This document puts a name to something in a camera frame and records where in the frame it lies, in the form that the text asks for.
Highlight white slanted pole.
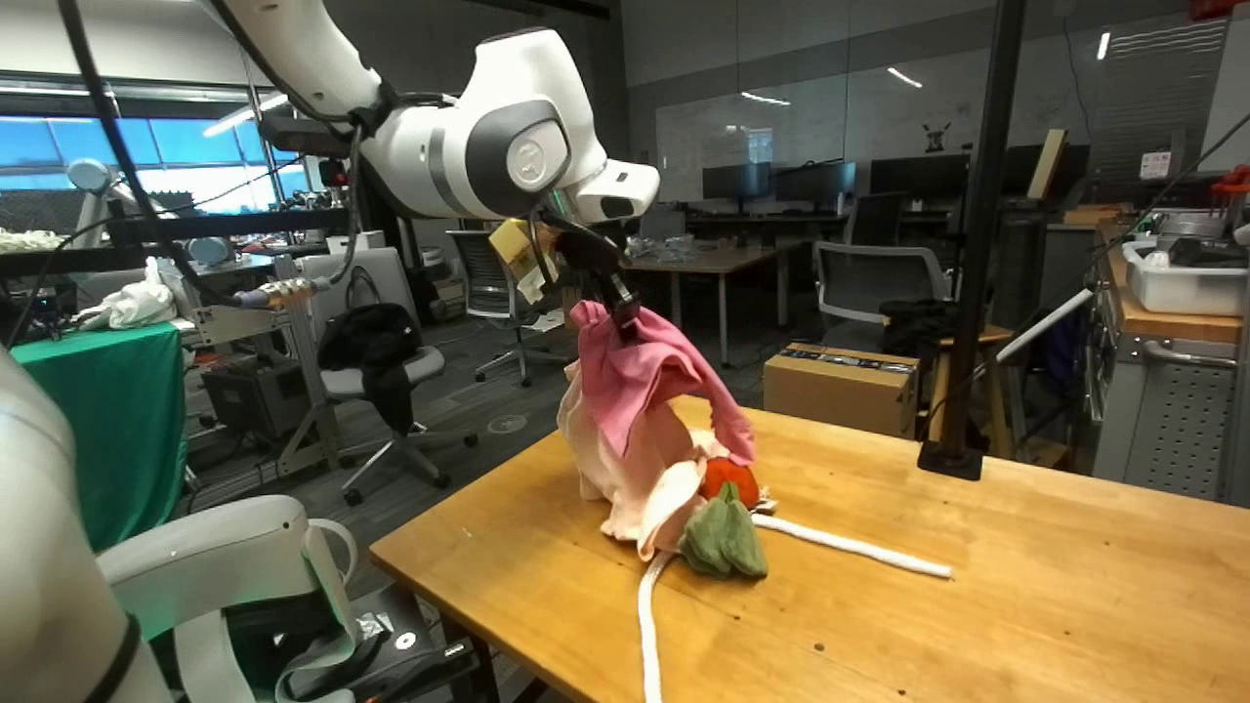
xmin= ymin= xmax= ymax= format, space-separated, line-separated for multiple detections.
xmin=993 ymin=286 xmax=1099 ymax=366

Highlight grey cabinet wooden top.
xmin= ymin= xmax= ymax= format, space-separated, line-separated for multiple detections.
xmin=1089 ymin=247 xmax=1250 ymax=507

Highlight white rope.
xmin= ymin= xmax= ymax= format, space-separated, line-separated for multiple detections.
xmin=631 ymin=499 xmax=955 ymax=703

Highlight white plush toy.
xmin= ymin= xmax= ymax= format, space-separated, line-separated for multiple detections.
xmin=73 ymin=258 xmax=178 ymax=333

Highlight small grey office chair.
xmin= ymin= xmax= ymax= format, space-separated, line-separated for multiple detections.
xmin=446 ymin=226 xmax=539 ymax=385

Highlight pink t-shirt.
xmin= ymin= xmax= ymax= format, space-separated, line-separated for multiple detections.
xmin=567 ymin=295 xmax=760 ymax=463

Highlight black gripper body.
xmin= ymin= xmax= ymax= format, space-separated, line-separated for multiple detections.
xmin=549 ymin=223 xmax=628 ymax=301

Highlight brown cardboard box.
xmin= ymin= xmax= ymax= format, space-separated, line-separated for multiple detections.
xmin=757 ymin=339 xmax=923 ymax=441

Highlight white bin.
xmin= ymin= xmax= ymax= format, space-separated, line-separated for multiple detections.
xmin=1126 ymin=241 xmax=1250 ymax=320

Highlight plush red radish green leaves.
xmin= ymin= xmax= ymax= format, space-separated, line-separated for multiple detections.
xmin=681 ymin=458 xmax=772 ymax=580

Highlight black bar-shaped device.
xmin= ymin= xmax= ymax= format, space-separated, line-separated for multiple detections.
xmin=259 ymin=113 xmax=358 ymax=161

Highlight dark computer monitor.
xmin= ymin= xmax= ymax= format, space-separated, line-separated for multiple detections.
xmin=868 ymin=150 xmax=974 ymax=205
xmin=777 ymin=157 xmax=864 ymax=209
xmin=700 ymin=161 xmax=783 ymax=209

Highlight black stand pole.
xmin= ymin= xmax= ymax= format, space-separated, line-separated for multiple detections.
xmin=915 ymin=0 xmax=1031 ymax=484

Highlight mesh office chair white frame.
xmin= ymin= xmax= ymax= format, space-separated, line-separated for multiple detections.
xmin=813 ymin=236 xmax=955 ymax=351

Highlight black jacket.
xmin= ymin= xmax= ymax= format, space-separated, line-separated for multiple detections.
xmin=316 ymin=301 xmax=424 ymax=441

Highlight leaning wooden board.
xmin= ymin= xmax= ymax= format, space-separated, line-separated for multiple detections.
xmin=1023 ymin=126 xmax=1070 ymax=205

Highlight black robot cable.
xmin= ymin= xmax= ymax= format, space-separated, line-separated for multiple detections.
xmin=53 ymin=0 xmax=178 ymax=258

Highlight green cloth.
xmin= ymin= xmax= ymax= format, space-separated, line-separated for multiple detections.
xmin=9 ymin=325 xmax=192 ymax=554

